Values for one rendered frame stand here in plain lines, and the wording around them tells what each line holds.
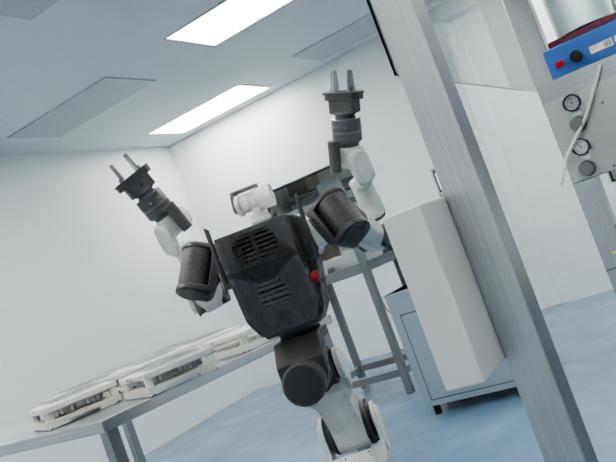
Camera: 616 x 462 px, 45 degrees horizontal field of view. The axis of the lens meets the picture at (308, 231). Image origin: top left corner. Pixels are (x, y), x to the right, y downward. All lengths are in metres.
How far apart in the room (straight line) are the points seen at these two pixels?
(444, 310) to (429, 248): 0.09
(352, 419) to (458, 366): 1.28
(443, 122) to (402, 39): 0.14
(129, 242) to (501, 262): 6.69
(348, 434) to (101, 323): 4.96
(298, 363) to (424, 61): 1.01
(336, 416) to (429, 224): 1.32
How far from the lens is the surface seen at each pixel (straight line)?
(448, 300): 1.05
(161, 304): 7.73
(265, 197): 2.13
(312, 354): 1.99
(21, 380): 6.47
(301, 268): 1.94
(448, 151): 1.14
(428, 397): 4.58
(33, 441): 2.54
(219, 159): 8.28
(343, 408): 2.29
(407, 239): 1.06
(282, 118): 7.84
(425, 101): 1.15
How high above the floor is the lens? 1.08
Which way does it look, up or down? 3 degrees up
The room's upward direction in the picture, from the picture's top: 20 degrees counter-clockwise
